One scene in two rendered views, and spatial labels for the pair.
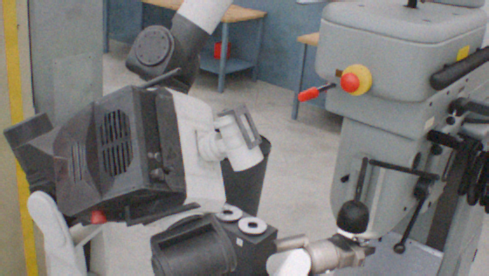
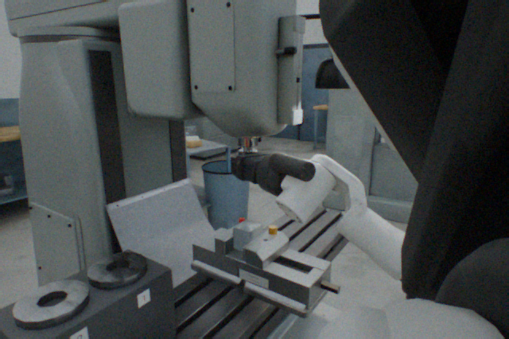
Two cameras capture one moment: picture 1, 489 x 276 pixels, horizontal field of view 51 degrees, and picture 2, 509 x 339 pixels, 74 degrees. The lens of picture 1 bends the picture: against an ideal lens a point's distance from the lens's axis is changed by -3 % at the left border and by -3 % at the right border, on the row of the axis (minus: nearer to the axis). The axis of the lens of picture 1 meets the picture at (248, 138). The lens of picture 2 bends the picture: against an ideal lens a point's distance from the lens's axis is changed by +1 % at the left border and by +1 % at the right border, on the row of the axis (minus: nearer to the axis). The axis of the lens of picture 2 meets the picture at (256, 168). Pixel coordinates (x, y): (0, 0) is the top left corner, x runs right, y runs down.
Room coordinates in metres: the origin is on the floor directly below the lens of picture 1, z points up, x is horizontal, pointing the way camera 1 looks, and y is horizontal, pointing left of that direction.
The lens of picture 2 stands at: (1.20, 0.45, 1.43)
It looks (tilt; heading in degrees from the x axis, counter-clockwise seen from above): 15 degrees down; 269
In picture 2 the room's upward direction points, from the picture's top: straight up
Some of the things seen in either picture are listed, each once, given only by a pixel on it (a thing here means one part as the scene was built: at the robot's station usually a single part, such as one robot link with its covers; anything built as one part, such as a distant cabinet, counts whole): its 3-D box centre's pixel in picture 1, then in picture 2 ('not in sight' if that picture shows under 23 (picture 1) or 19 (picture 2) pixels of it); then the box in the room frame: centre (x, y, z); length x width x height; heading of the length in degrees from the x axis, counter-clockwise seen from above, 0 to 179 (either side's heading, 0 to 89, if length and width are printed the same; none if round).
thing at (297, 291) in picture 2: not in sight; (258, 257); (1.19, -0.31, 0.99); 0.35 x 0.15 x 0.11; 145
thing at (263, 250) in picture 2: not in sight; (266, 247); (1.17, -0.30, 1.03); 0.12 x 0.06 x 0.04; 55
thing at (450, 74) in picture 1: (468, 63); not in sight; (1.16, -0.47, 1.79); 0.45 x 0.04 x 0.04; 145
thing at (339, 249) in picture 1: (333, 254); (268, 171); (1.16, -0.25, 1.24); 0.13 x 0.12 x 0.10; 30
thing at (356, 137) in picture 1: (377, 171); (246, 61); (1.21, -0.34, 1.47); 0.21 x 0.19 x 0.32; 55
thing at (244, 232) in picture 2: not in sight; (248, 235); (1.21, -0.33, 1.05); 0.06 x 0.05 x 0.06; 55
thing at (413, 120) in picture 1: (400, 90); not in sight; (1.24, -0.36, 1.68); 0.34 x 0.24 x 0.10; 145
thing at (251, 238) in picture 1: (237, 244); (96, 337); (1.45, 0.00, 1.04); 0.22 x 0.12 x 0.20; 55
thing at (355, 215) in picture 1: (354, 213); (333, 72); (1.04, -0.25, 1.44); 0.07 x 0.07 x 0.06
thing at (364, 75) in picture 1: (356, 79); not in sight; (1.02, -0.20, 1.76); 0.06 x 0.02 x 0.06; 55
